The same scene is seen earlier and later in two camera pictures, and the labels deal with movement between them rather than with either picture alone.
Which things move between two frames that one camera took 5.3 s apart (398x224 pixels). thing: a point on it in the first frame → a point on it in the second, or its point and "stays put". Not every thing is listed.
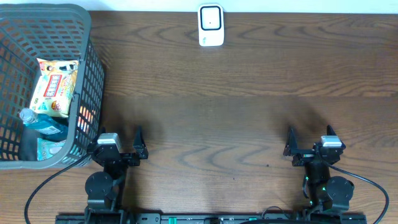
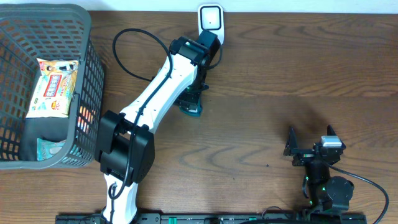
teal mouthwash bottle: [48, 128] → [191, 109]
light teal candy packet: [45, 149] stays put
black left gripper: [140, 146] → [193, 94]
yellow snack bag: [55, 86] stays put
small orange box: [85, 119] stays put
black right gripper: [291, 144] stays put
